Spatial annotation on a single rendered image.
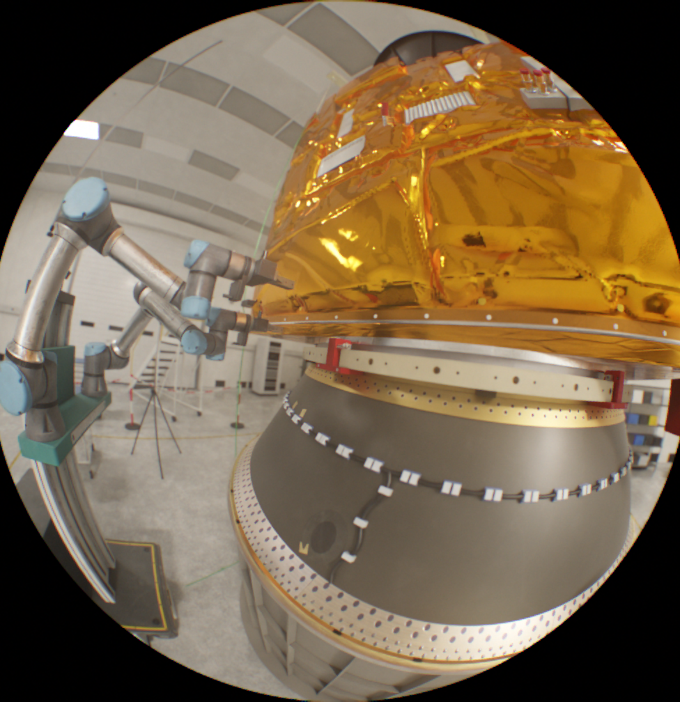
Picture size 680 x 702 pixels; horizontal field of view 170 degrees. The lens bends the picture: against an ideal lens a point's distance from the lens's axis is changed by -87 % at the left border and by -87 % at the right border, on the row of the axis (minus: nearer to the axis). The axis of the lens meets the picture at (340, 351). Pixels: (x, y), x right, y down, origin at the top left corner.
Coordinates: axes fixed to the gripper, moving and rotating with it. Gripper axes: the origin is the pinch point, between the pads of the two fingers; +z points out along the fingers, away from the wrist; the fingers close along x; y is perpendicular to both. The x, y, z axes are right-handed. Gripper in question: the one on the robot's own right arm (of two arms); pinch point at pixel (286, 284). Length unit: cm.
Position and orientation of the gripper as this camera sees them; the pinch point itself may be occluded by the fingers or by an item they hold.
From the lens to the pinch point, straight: 71.9
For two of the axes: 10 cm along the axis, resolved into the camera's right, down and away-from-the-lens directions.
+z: 6.5, 1.1, 7.5
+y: 1.4, -9.9, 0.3
